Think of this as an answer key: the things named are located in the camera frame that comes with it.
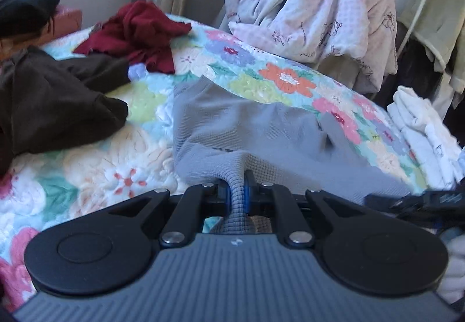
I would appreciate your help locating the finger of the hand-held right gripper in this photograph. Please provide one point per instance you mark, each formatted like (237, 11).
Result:
(443, 220)
(410, 203)

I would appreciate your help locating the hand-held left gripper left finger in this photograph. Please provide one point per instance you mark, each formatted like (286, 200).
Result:
(226, 198)

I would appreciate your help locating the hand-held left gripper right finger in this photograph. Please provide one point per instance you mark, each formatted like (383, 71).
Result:
(247, 198)

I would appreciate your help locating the grey waffle-knit garment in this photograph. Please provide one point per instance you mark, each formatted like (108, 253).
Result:
(254, 133)

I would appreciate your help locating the pile of white clothes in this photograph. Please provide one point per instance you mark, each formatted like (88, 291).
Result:
(425, 129)

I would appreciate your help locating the dark hanging clothes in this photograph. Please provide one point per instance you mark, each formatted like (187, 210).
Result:
(414, 71)

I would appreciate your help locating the floral patchwork quilt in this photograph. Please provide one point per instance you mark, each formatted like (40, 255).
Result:
(109, 162)

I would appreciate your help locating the beige hanging jacket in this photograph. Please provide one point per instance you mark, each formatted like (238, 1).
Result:
(439, 17)

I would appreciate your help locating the dark red garment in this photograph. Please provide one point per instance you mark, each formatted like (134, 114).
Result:
(141, 27)

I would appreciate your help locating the dark brown garment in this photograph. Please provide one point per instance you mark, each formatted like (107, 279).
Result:
(54, 104)

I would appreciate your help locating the black garment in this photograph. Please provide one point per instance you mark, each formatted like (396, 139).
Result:
(25, 6)

